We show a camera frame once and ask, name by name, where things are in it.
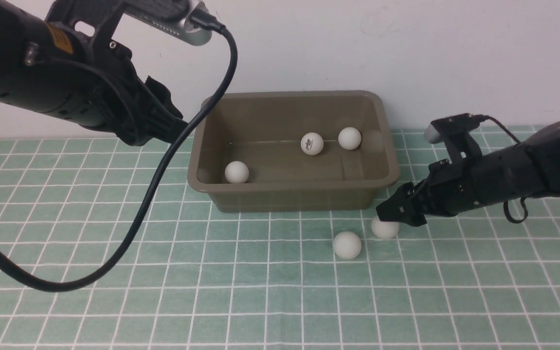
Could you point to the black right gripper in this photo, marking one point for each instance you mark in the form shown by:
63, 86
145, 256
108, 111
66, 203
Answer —
501, 176

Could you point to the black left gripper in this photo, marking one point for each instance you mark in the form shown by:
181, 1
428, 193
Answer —
116, 100

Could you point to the white ping-pong ball with mark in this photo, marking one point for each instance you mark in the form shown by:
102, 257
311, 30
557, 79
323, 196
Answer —
384, 230

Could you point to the white ping-pong ball with logo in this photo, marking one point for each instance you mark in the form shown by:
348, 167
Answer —
312, 144

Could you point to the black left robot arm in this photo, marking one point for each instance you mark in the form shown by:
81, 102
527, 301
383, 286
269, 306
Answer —
27, 79

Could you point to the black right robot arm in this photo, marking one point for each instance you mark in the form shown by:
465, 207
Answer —
546, 161

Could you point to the olive green plastic bin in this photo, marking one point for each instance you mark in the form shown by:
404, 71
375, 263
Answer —
264, 129

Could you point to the green checkered tablecloth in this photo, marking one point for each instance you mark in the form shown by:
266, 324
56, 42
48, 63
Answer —
199, 279

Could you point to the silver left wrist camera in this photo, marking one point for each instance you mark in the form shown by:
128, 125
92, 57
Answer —
173, 19

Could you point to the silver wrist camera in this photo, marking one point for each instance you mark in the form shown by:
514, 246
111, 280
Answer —
173, 19
444, 128

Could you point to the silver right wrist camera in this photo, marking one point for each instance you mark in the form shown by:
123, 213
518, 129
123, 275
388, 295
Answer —
444, 128

